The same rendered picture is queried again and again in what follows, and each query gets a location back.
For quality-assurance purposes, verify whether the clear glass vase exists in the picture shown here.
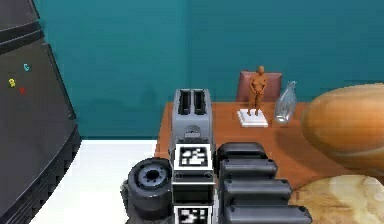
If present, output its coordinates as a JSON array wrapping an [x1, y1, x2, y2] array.
[[273, 80, 298, 125]]

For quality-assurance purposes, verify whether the large orange round vessel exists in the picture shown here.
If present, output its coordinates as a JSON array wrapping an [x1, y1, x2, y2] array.
[[300, 83, 384, 177]]

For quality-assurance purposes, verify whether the grey two-slot toaster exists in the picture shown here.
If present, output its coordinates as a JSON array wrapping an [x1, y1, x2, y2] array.
[[171, 88, 214, 146]]

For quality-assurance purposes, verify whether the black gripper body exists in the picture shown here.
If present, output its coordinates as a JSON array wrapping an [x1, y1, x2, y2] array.
[[120, 157, 174, 224]]

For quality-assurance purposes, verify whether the orange wooden table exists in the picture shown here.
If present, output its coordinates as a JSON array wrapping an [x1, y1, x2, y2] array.
[[153, 101, 384, 194]]

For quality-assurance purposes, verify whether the brown human figure statue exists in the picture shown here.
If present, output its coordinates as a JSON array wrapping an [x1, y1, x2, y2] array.
[[237, 65, 269, 128]]

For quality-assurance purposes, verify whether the beige marbled round plate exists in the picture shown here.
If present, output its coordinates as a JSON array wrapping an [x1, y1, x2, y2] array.
[[288, 174, 384, 224]]

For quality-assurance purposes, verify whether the black fridge with magnets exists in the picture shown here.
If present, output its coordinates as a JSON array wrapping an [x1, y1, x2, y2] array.
[[0, 0, 83, 224]]

